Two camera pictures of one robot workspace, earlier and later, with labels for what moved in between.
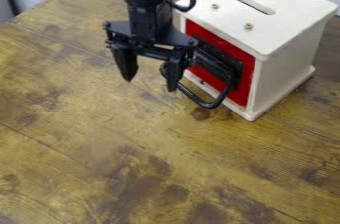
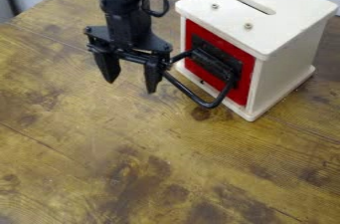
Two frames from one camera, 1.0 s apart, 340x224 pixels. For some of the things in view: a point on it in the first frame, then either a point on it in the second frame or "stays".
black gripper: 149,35 to 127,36
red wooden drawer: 237,94 stays
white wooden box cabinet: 271,22 stays
